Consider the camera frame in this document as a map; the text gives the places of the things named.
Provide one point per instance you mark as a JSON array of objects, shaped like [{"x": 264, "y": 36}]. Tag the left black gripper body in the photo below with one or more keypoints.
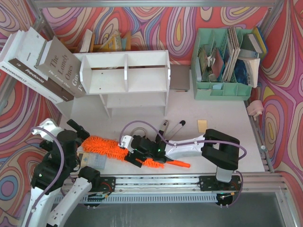
[{"x": 77, "y": 129}]

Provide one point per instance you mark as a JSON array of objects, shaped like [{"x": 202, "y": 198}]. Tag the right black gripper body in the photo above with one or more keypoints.
[{"x": 133, "y": 156}]

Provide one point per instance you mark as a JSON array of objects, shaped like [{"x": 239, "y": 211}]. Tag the orange microfiber duster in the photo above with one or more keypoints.
[{"x": 111, "y": 149}]

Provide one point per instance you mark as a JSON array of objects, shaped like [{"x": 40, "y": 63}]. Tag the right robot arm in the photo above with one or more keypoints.
[{"x": 215, "y": 146}]

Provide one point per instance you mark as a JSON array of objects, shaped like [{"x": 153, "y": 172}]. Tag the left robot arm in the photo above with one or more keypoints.
[{"x": 49, "y": 175}]

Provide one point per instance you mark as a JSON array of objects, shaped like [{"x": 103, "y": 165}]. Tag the white wooden bookshelf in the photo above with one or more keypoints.
[{"x": 130, "y": 79}]

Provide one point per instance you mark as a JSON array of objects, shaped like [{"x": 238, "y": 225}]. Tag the black white stapler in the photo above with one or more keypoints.
[{"x": 162, "y": 130}]

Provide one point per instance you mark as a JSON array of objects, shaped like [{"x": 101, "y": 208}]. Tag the white marker black cap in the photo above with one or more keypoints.
[{"x": 174, "y": 131}]

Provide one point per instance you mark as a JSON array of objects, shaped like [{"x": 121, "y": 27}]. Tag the yellow sticky note pad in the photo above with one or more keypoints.
[{"x": 202, "y": 126}]

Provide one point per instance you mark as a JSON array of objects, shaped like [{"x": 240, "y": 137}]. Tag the brown book Fredonia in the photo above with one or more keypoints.
[{"x": 47, "y": 83}]

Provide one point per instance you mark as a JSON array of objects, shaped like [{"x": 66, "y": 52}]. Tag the grey book The Lonely Ones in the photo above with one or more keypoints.
[{"x": 61, "y": 66}]

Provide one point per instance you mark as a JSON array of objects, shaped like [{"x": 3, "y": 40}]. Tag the grey notebook with pencil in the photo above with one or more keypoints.
[{"x": 179, "y": 77}]

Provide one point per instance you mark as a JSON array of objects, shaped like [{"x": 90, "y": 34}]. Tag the white book Mademoiselle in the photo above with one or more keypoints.
[{"x": 26, "y": 46}]

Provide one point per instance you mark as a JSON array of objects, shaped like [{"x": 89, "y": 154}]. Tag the wooden rack with books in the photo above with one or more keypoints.
[{"x": 115, "y": 43}]

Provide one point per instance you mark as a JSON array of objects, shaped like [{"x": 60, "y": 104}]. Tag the mint green desk organizer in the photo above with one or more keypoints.
[{"x": 208, "y": 63}]

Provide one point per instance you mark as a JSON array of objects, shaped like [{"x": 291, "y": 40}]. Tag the pink piggy figurine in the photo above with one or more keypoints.
[{"x": 255, "y": 109}]

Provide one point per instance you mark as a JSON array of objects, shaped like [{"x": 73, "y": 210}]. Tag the white paperback book stack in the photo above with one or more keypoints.
[{"x": 246, "y": 71}]

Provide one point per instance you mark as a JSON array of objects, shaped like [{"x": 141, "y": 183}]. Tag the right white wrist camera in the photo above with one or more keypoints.
[{"x": 126, "y": 142}]

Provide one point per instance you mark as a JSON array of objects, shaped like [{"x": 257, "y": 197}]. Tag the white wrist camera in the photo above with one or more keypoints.
[
  {"x": 126, "y": 142},
  {"x": 48, "y": 129}
]

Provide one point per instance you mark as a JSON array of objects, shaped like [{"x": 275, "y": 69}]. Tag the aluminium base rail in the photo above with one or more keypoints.
[{"x": 179, "y": 188}]

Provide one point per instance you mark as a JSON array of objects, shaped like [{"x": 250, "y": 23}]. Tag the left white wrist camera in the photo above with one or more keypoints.
[{"x": 48, "y": 129}]

